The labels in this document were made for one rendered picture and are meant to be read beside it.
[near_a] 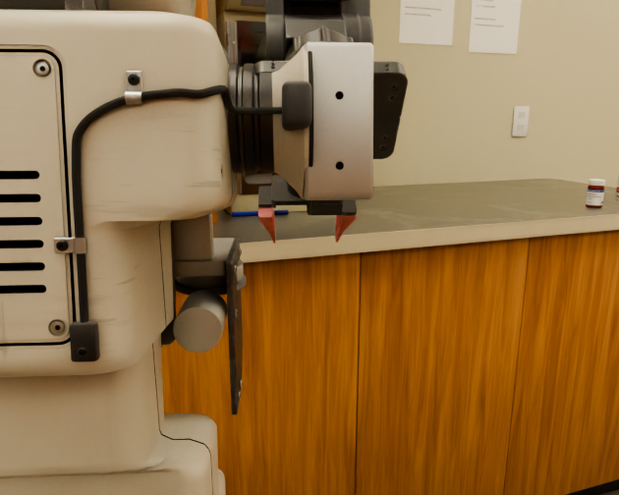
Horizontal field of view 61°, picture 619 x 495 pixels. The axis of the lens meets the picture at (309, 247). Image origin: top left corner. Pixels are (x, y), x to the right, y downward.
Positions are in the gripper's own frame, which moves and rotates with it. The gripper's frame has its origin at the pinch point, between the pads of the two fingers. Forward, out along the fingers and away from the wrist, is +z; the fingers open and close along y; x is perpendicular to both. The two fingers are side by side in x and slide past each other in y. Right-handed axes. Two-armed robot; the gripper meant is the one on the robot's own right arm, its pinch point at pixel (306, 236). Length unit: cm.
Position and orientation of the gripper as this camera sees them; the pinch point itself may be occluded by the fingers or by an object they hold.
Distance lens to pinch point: 81.8
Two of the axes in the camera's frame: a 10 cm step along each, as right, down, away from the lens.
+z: -0.3, 7.6, 6.5
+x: 0.5, 6.5, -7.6
